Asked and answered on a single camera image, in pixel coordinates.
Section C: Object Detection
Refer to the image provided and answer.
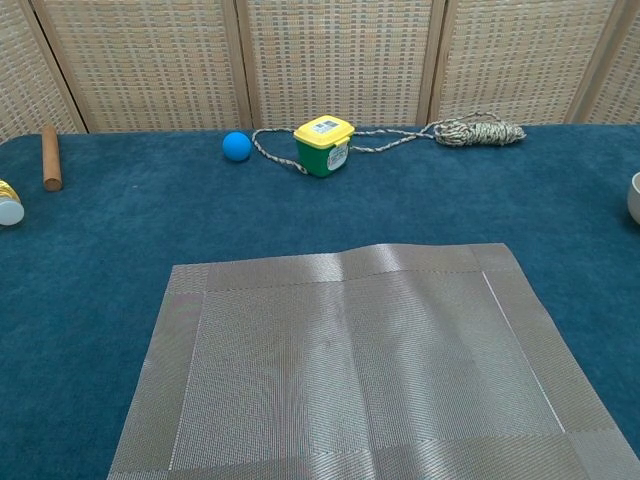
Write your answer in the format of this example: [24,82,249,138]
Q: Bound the green box with yellow lid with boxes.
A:
[293,115,356,179]

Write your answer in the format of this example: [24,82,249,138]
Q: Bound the tea bottle with white cap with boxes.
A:
[0,179,26,227]

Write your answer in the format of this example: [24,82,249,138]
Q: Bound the cream ceramic bowl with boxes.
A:
[627,172,640,225]

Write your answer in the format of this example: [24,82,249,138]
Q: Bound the woven grey placemat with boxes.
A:
[106,242,640,480]

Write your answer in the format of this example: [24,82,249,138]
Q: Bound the blue ball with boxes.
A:
[222,131,253,163]

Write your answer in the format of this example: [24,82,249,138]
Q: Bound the brown wooden dowel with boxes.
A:
[41,125,64,192]

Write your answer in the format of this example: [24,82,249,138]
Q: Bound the speckled beige rope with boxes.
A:
[251,111,527,176]

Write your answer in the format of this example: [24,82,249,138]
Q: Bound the woven bamboo folding screen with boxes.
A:
[0,0,640,144]

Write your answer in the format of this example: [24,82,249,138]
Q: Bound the blue carpet table cover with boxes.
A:
[0,122,640,480]

